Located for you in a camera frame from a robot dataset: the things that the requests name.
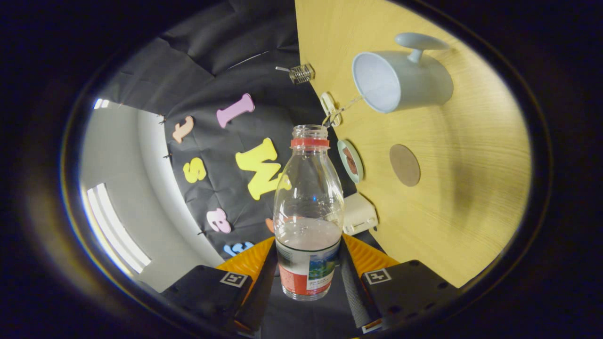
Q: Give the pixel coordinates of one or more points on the wooden table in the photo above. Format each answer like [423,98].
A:
[447,212]

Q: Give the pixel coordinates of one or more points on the round brown coaster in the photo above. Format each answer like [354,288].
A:
[405,165]

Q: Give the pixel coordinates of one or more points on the black backdrop cloth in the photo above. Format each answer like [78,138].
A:
[235,47]

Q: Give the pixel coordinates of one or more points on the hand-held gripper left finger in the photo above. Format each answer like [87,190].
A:
[259,292]

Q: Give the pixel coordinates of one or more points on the white divided dish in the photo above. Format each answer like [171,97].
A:
[328,103]

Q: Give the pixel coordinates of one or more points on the brown meat piece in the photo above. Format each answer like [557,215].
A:
[347,153]
[353,167]

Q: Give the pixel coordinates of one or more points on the clear plastic juice bottle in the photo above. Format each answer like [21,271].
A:
[308,197]

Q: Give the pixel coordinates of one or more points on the white toaster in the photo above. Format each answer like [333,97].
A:
[360,214]

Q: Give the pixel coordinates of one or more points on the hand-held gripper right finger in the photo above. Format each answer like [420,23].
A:
[358,301]

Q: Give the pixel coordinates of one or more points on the large ceiling light panel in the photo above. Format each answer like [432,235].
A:
[118,230]

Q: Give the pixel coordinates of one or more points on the pale green plate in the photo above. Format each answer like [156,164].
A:
[356,172]

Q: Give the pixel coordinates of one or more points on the small ceiling light panel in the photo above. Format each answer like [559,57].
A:
[101,103]

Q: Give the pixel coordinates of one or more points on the pale grey cup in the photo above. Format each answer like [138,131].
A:
[424,84]

